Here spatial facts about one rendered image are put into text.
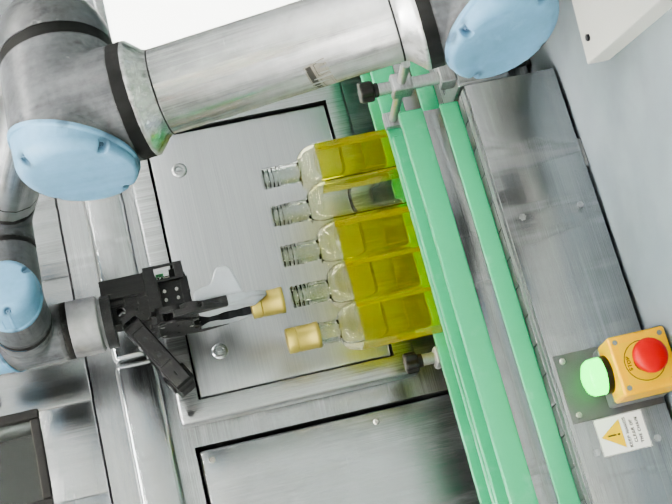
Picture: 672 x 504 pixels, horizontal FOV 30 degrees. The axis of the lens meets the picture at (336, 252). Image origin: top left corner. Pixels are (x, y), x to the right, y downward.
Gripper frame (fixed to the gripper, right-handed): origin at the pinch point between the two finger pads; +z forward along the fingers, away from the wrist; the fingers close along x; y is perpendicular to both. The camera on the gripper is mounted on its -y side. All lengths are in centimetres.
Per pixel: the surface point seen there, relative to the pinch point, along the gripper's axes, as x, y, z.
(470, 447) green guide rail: 3.0, -24.3, 22.9
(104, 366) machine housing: 14.8, 0.4, -22.1
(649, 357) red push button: -26, -23, 39
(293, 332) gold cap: -1.7, -5.2, 3.6
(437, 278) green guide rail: -6.5, -3.7, 22.9
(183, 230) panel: 12.5, 17.1, -7.2
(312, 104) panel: 12.5, 32.7, 15.8
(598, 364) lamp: -21.2, -22.0, 35.0
